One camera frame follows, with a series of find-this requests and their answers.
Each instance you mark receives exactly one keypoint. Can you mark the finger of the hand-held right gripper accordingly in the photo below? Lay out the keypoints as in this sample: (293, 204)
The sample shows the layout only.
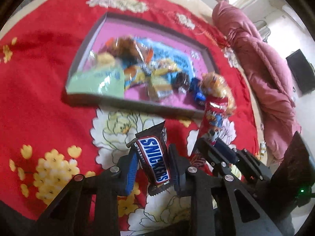
(224, 150)
(251, 167)

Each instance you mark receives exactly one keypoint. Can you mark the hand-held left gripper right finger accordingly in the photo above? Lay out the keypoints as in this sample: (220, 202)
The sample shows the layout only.
(177, 172)

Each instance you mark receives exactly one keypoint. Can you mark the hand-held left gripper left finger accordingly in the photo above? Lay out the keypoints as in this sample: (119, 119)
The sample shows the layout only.
(130, 174)

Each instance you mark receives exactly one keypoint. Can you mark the brown chocolate bar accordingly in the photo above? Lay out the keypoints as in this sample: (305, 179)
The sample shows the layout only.
(153, 157)

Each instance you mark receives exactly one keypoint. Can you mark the long red snack packet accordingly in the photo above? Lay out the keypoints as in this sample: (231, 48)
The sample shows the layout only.
(214, 118)

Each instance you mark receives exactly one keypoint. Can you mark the clear bread packet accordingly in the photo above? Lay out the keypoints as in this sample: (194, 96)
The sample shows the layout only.
(215, 86)

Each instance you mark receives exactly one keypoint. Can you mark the blue cookie packet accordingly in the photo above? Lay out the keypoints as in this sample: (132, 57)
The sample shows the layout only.
(196, 91)

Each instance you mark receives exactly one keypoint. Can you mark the small dark snack packet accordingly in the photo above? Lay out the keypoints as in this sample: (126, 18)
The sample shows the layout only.
(182, 80)

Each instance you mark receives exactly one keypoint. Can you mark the green brown cake packet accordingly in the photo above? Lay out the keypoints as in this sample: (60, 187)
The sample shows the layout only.
(158, 86)

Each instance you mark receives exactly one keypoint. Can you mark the green snack packet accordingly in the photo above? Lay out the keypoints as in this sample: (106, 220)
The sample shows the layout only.
(98, 81)

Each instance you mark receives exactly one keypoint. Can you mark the orange clear snack packet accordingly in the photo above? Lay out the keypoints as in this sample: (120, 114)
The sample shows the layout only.
(125, 49)

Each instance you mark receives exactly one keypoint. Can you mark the grey cardboard box tray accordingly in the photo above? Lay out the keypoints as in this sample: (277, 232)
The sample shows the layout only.
(93, 32)

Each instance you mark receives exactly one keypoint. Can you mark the small yellow white box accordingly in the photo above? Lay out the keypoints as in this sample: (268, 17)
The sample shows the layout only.
(263, 150)

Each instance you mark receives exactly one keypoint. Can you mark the pink quilt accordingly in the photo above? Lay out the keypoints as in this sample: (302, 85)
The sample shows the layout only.
(258, 66)

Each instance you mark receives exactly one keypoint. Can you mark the black television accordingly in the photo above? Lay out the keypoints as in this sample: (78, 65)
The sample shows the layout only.
(300, 71)

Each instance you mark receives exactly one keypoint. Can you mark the red floral blanket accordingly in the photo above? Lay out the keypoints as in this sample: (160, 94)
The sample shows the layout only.
(37, 78)

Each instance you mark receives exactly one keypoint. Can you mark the pink book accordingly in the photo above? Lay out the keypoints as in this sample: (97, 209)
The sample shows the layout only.
(103, 36)

